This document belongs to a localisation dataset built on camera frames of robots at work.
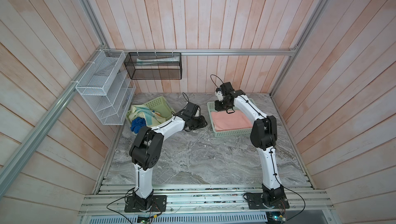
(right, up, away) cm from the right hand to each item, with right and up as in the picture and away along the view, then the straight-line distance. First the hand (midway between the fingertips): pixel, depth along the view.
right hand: (216, 107), depth 102 cm
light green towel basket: (-41, +2, +10) cm, 43 cm away
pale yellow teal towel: (-41, -7, -9) cm, 43 cm away
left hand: (-8, -12, -9) cm, 17 cm away
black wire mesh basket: (-43, +29, +2) cm, 51 cm away
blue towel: (-50, -10, -9) cm, 52 cm away
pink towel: (+4, -10, 0) cm, 11 cm away
